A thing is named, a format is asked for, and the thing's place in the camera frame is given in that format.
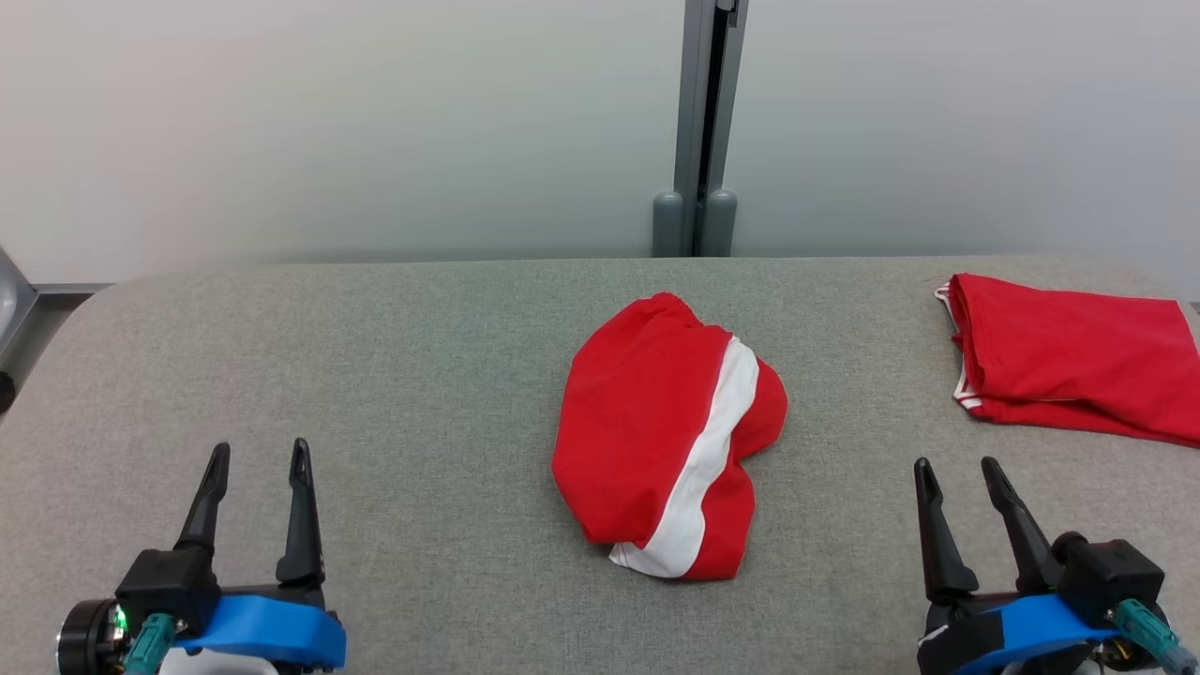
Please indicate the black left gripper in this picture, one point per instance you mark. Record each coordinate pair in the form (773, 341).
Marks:
(89, 637)

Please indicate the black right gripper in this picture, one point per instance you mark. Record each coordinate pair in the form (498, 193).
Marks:
(975, 611)

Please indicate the red Bulls basketball jersey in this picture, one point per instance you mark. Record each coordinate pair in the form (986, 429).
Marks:
(1078, 356)

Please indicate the red shorts with white stripe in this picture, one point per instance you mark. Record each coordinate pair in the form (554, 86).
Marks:
(637, 422)

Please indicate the grey metal panel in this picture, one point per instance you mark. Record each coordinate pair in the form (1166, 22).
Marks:
(11, 300)

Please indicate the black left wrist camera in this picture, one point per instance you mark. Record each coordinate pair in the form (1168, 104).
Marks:
(169, 581)

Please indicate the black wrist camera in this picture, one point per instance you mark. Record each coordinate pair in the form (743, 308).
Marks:
(1111, 572)
(169, 581)

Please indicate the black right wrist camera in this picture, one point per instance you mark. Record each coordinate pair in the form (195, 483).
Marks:
(1111, 572)

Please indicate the grey partition frame post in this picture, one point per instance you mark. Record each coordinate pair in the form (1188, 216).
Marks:
(698, 112)

